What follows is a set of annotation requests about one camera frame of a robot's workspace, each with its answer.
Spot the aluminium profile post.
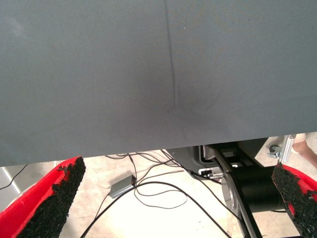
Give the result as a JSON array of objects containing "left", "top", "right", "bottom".
[{"left": 278, "top": 134, "right": 297, "bottom": 164}]

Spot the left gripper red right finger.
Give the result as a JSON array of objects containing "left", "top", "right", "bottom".
[{"left": 271, "top": 161, "right": 317, "bottom": 238}]

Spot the grey adapter box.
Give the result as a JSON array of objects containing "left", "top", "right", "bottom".
[{"left": 109, "top": 175, "right": 137, "bottom": 199}]

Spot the grey caster wheel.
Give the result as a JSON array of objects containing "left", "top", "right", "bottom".
[{"left": 268, "top": 143, "right": 282, "bottom": 158}]

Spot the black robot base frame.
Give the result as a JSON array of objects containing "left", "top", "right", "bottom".
[{"left": 173, "top": 138, "right": 294, "bottom": 238}]

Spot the person's bare leg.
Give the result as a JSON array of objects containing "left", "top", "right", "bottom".
[{"left": 292, "top": 132, "right": 317, "bottom": 162}]

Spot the dark grey table cloth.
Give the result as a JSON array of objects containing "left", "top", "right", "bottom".
[{"left": 0, "top": 0, "right": 317, "bottom": 167}]

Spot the thin black floor cable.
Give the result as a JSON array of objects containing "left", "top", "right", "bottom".
[
  {"left": 0, "top": 163, "right": 28, "bottom": 191},
  {"left": 105, "top": 152, "right": 189, "bottom": 209}
]

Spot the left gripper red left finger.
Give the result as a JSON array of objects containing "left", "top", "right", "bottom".
[{"left": 0, "top": 155, "right": 87, "bottom": 238}]

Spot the thick black floor cable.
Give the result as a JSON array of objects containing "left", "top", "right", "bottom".
[{"left": 79, "top": 181, "right": 232, "bottom": 238}]

